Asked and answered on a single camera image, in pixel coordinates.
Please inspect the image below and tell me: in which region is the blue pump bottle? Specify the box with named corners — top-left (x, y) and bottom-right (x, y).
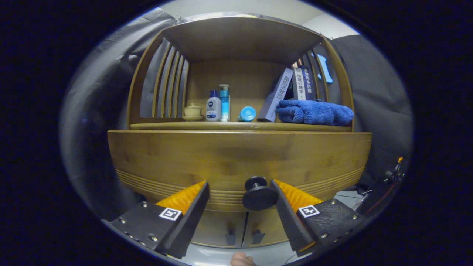
top-left (219, 84), bottom-right (231, 122)

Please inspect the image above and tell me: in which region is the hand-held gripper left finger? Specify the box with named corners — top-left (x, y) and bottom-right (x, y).
top-left (102, 180), bottom-right (210, 259)

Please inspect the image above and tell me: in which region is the black equipment with orange part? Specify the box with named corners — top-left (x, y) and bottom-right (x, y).
top-left (357, 156), bottom-right (407, 216)

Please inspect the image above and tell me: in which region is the blue folded towel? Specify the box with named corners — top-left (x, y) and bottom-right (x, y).
top-left (275, 99), bottom-right (354, 126)

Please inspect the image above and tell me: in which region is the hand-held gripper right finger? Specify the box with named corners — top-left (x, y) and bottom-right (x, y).
top-left (271, 180), bottom-right (370, 257)

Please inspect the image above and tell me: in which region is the dark blue book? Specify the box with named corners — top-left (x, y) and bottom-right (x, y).
top-left (301, 65), bottom-right (314, 101)

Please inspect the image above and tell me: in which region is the white lotion bottle blue cap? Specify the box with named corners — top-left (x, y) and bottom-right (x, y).
top-left (205, 90), bottom-right (222, 122)

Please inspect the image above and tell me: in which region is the blue cosmetic tube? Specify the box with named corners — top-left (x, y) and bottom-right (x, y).
top-left (238, 106), bottom-right (256, 122)

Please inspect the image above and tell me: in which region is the wooden cabinet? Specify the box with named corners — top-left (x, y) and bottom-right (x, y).
top-left (126, 17), bottom-right (355, 249)

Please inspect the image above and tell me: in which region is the wooden drawer with black knob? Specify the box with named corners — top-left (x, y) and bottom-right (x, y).
top-left (107, 129), bottom-right (372, 213)

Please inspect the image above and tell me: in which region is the beige lidded teacup with saucer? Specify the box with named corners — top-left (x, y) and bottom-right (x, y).
top-left (182, 103), bottom-right (204, 122)

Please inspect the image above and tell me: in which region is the wooden countertop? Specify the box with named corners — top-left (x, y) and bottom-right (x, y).
top-left (130, 120), bottom-right (351, 132)

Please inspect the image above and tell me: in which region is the grey leaning book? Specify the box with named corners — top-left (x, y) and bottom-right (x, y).
top-left (257, 67), bottom-right (294, 122)

